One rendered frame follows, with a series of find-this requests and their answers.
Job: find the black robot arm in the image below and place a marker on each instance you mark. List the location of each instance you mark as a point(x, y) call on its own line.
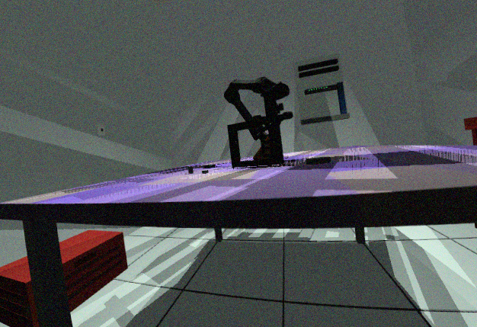
point(268, 89)

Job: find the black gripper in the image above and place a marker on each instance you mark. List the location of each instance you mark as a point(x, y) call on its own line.
point(283, 116)

